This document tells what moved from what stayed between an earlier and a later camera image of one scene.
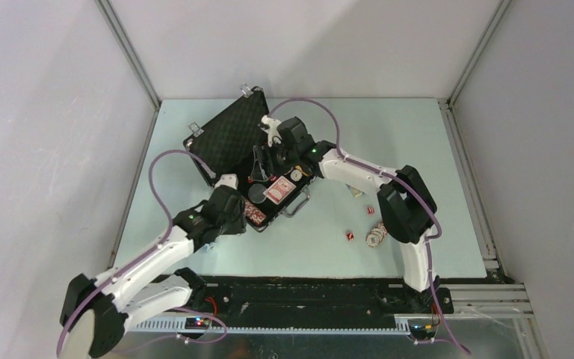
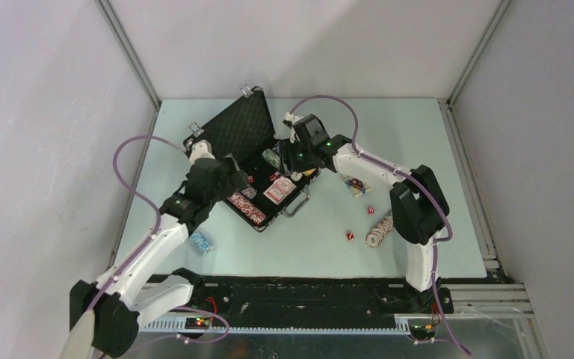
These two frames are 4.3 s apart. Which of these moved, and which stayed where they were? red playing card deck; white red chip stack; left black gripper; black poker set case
Moved: left black gripper
Stayed: black poker set case; white red chip stack; red playing card deck
